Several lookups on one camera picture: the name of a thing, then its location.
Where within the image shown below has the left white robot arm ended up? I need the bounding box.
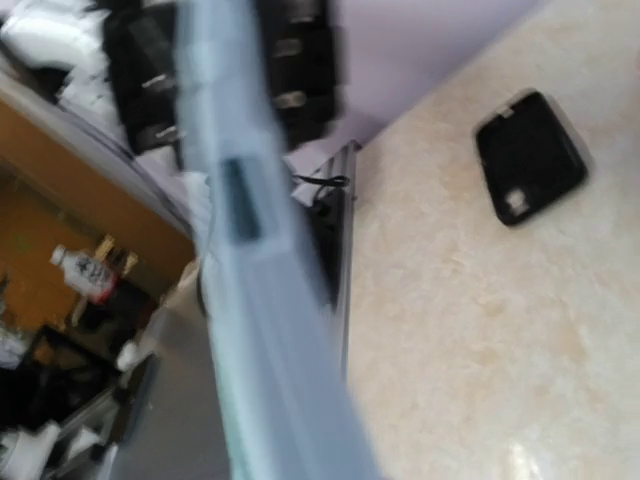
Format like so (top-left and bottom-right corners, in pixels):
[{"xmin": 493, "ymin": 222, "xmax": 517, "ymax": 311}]
[{"xmin": 1, "ymin": 1, "xmax": 341, "ymax": 174}]

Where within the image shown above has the front aluminium rail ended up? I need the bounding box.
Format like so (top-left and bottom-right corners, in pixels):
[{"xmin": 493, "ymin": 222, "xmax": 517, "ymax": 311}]
[{"xmin": 293, "ymin": 140, "xmax": 361, "ymax": 373}]

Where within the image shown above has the light blue phone case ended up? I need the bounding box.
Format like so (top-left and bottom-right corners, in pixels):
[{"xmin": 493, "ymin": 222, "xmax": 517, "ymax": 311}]
[{"xmin": 172, "ymin": 0, "xmax": 386, "ymax": 480}]

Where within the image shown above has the black phone case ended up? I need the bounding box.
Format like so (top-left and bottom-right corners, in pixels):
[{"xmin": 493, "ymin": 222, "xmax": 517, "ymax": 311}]
[{"xmin": 473, "ymin": 89, "xmax": 588, "ymax": 228}]

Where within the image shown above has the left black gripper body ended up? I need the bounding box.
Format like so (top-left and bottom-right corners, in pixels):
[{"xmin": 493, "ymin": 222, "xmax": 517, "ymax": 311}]
[{"xmin": 102, "ymin": 1, "xmax": 341, "ymax": 155}]

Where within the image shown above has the white plastic bottle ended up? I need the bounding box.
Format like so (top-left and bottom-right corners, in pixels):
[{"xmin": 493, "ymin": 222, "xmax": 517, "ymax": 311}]
[{"xmin": 50, "ymin": 245, "xmax": 118, "ymax": 305}]

